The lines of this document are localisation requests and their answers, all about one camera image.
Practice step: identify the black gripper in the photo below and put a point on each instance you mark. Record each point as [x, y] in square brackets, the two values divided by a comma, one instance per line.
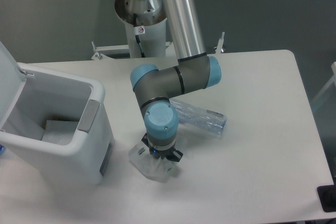
[171, 154]

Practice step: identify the clear plastic packaging bag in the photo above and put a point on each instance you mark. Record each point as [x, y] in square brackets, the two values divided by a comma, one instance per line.
[154, 169]

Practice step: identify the clear plastic water bottle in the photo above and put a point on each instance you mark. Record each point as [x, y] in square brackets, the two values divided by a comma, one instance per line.
[207, 120]

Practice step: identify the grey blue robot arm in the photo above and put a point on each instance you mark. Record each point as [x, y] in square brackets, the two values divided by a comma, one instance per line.
[154, 88]

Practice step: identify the white trash can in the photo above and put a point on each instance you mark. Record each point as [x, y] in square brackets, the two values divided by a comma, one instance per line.
[55, 121]

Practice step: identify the blue object at left edge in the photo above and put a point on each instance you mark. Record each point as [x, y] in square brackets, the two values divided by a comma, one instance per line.
[2, 150]

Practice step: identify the black clamp at table edge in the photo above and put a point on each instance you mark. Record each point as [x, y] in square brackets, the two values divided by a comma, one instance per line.
[326, 195]

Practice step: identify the white pedestal base frame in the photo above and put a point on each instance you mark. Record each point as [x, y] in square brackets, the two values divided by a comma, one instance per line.
[123, 51]

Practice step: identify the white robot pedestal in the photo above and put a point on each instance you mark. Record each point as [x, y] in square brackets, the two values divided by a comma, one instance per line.
[145, 25]

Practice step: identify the white frame at right edge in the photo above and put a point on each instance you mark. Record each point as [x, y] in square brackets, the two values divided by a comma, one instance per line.
[324, 93]

